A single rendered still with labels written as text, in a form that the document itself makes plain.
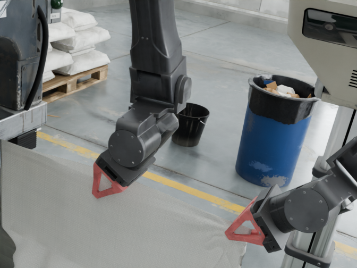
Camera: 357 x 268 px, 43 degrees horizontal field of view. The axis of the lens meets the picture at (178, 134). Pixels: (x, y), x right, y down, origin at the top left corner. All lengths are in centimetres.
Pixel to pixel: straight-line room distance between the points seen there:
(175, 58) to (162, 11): 8
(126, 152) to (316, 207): 26
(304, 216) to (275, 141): 235
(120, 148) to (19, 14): 40
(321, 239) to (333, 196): 76
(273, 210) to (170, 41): 29
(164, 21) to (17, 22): 40
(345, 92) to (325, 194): 58
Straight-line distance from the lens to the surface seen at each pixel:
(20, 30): 96
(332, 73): 109
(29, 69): 100
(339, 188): 61
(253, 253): 248
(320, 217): 59
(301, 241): 136
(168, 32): 64
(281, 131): 291
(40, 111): 106
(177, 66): 66
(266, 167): 302
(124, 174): 74
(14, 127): 101
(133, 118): 64
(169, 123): 70
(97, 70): 445
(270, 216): 69
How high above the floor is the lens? 146
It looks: 24 degrees down
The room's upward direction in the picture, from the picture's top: 9 degrees clockwise
